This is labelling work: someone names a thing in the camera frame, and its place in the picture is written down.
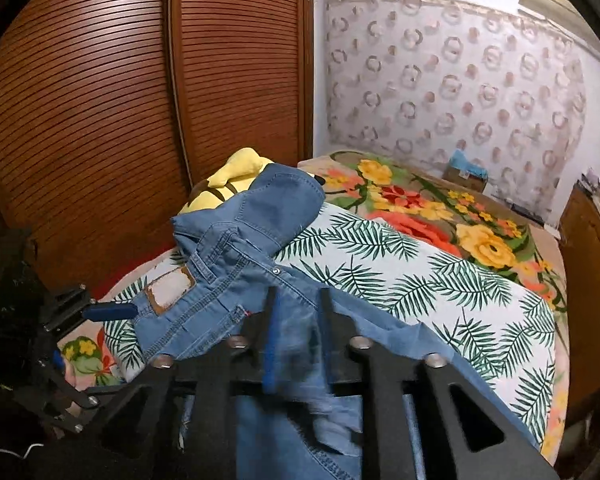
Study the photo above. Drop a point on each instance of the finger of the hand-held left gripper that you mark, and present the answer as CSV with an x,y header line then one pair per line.
x,y
105,390
110,311

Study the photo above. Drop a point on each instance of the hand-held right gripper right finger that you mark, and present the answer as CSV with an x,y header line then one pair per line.
x,y
330,320

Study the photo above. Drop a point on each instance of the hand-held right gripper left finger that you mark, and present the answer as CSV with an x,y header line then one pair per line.
x,y
271,340

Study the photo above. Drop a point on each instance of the blue denim pants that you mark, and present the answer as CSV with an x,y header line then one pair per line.
x,y
240,260

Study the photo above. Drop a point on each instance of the palm leaf print quilt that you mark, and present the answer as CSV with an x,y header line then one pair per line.
x,y
430,300

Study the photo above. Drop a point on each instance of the floral blanket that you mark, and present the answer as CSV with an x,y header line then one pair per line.
x,y
430,210

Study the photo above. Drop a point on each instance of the yellow plush toy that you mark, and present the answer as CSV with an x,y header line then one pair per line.
x,y
230,180

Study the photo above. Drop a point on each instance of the cardboard box with blue cloth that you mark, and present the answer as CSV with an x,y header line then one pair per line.
x,y
465,172

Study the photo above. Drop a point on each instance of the wooden slatted wardrobe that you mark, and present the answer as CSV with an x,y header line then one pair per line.
x,y
105,110

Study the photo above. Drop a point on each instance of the wooden cabinet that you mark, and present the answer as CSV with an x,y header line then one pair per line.
x,y
590,285

